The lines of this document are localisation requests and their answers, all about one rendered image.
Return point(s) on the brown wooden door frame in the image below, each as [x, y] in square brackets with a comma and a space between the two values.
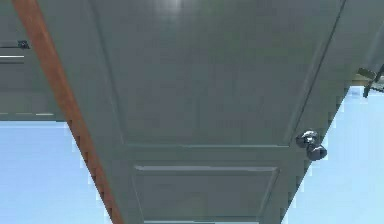
[63, 96]

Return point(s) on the dark round door knob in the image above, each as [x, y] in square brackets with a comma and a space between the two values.
[312, 145]

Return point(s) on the grey panelled room door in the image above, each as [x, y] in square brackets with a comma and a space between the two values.
[206, 83]

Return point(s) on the grey cupboard with dark knob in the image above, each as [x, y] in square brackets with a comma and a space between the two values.
[20, 80]

